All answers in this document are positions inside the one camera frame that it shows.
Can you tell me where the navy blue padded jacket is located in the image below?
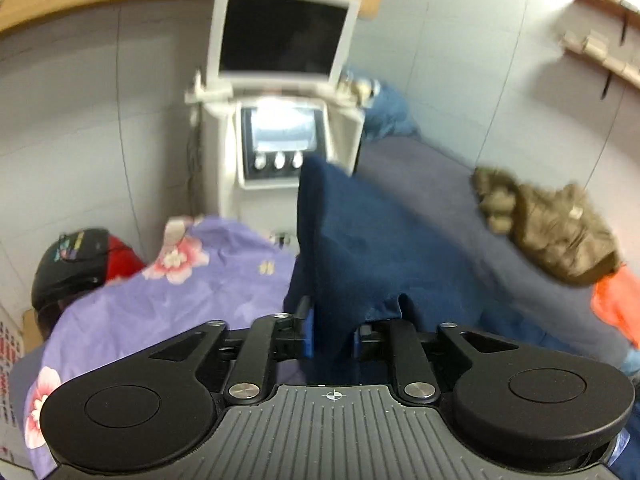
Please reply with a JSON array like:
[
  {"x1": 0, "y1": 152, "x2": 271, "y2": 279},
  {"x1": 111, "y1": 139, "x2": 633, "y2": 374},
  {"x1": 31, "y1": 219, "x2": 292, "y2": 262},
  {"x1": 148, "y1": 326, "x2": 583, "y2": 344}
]
[{"x1": 282, "y1": 153, "x2": 501, "y2": 386}]

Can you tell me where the purple floral bed sheet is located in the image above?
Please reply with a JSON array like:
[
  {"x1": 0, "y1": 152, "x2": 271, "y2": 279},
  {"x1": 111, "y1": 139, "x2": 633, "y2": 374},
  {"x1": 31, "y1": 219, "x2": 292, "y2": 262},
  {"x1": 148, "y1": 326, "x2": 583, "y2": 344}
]
[{"x1": 23, "y1": 217, "x2": 295, "y2": 479}]

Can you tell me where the grey blanket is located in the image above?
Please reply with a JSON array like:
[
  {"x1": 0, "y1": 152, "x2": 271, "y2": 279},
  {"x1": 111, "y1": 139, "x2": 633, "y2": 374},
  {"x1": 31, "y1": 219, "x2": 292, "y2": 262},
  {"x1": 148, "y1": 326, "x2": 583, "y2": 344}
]
[{"x1": 357, "y1": 138, "x2": 639, "y2": 376}]

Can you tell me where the red cloth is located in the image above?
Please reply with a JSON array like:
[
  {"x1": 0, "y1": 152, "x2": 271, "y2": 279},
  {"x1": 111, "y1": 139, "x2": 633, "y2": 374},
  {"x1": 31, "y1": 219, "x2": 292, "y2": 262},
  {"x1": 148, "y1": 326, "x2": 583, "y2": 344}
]
[{"x1": 105, "y1": 235, "x2": 145, "y2": 283}]

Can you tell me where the olive brown puffer jacket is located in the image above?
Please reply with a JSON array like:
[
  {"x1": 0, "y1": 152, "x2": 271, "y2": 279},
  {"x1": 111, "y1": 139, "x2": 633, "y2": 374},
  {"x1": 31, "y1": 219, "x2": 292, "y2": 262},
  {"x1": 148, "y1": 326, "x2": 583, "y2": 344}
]
[{"x1": 471, "y1": 167, "x2": 622, "y2": 286}]

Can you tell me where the orange cloth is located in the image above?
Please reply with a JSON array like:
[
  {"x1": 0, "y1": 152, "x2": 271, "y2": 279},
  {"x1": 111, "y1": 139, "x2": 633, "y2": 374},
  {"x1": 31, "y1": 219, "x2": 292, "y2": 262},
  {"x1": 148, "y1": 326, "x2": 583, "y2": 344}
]
[{"x1": 590, "y1": 264, "x2": 640, "y2": 349}]

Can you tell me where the light blue garment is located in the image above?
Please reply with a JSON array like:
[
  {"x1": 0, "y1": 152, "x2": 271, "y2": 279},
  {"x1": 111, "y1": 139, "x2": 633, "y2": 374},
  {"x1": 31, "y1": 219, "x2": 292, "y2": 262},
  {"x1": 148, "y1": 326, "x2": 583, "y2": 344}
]
[{"x1": 340, "y1": 68, "x2": 420, "y2": 142}]

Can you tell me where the white machine with screen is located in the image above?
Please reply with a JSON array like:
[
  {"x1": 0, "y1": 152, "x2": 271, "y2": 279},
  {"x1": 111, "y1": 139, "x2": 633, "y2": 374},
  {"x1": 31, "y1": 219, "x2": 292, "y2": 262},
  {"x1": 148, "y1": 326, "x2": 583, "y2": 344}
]
[{"x1": 184, "y1": 0, "x2": 364, "y2": 252}]

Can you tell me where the printed paper poster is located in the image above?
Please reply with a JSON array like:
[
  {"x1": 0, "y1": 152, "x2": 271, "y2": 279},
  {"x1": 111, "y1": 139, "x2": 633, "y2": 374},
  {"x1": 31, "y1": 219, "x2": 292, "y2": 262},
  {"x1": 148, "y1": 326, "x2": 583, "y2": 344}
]
[{"x1": 0, "y1": 308, "x2": 30, "y2": 469}]

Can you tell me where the wall shelf with boxes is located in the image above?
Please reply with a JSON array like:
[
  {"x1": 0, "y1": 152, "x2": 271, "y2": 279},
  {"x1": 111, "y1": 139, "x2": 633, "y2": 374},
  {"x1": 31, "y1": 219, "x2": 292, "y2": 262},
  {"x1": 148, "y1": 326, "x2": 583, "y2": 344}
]
[{"x1": 559, "y1": 0, "x2": 639, "y2": 99}]

